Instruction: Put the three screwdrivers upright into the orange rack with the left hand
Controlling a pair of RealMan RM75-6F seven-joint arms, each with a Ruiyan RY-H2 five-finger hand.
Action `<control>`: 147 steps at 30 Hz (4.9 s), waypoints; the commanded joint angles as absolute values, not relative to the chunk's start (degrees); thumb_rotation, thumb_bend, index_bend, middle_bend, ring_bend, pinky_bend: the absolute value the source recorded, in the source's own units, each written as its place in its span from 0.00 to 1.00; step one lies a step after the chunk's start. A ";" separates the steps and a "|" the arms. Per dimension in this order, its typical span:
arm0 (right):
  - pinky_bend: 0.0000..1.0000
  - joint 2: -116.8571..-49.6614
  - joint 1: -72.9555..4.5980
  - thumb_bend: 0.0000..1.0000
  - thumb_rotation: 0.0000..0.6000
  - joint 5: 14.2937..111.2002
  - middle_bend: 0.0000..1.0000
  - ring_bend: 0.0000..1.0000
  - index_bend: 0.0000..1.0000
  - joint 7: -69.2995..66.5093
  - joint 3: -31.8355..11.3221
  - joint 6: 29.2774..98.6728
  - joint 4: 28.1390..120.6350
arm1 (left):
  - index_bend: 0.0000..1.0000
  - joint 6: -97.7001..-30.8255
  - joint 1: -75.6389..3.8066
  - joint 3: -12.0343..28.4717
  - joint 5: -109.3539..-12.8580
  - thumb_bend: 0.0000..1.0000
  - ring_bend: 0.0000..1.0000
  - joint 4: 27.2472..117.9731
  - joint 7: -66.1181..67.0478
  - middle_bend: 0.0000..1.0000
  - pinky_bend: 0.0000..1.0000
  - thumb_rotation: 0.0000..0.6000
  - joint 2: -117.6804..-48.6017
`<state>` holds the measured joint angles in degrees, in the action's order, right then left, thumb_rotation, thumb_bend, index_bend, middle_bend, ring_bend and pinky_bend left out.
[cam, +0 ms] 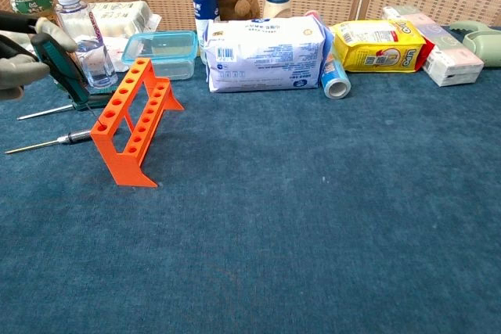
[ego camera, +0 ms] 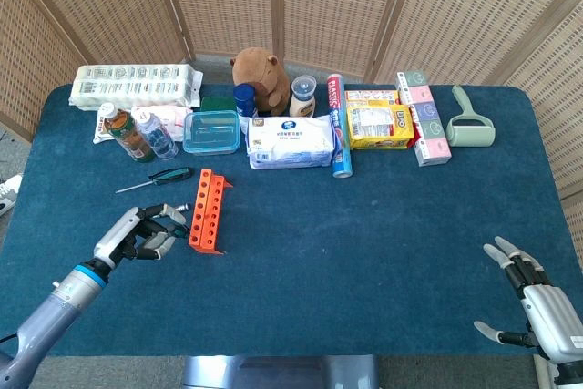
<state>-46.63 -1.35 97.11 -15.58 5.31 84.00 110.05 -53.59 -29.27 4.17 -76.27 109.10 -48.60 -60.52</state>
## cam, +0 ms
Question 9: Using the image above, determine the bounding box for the blue plastic wrap roll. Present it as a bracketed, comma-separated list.
[305, 9, 352, 100]

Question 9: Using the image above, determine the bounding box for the silver black precision screwdriver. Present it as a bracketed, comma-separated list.
[4, 129, 93, 155]

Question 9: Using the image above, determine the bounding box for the blue spray can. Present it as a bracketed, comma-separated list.
[188, 0, 220, 64]

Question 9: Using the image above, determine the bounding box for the clear blue-rimmed food container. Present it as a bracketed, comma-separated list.
[121, 30, 199, 81]

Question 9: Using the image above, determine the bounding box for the clear water bottle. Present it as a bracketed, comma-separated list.
[53, 0, 118, 89]

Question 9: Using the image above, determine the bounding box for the pastel tissue box pack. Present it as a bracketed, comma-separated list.
[381, 5, 485, 88]

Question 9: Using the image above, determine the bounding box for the orange screwdriver rack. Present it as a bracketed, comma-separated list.
[89, 57, 185, 189]

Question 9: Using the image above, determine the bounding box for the white paper roll pack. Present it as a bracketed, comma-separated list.
[58, 0, 162, 52]

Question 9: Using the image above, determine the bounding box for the green lint roller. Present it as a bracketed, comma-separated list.
[448, 20, 501, 68]

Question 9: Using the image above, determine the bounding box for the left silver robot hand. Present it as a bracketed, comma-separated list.
[0, 11, 79, 101]

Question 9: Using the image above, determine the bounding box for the yellow Lipo snack bag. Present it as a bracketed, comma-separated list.
[330, 20, 427, 74]

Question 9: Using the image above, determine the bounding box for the red yellow snack box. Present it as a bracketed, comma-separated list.
[414, 42, 436, 71]

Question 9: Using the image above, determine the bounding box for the white wet wipes pack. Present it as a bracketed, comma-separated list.
[204, 13, 333, 94]

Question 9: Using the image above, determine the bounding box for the small green thin-shaft screwdriver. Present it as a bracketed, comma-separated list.
[30, 31, 107, 131]

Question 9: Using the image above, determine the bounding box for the blue carpet table cover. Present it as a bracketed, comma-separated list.
[0, 24, 501, 334]

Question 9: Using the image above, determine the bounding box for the large green black screwdriver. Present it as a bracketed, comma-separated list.
[16, 93, 117, 121]

